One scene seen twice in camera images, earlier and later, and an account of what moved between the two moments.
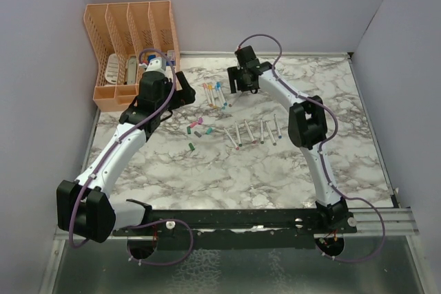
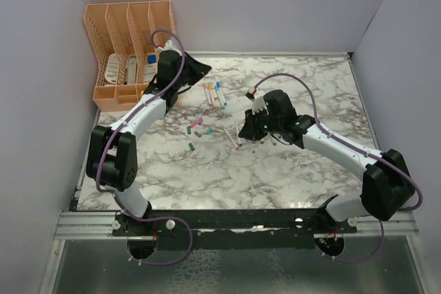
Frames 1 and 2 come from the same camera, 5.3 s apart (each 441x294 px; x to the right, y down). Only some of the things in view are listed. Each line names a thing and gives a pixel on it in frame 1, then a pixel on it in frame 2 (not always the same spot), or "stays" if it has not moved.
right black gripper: (233, 73) -> (250, 129)
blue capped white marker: (218, 85) stays
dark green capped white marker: (240, 144) stays
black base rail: (239, 228) stays
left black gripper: (183, 96) -> (200, 70)
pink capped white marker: (236, 147) stays
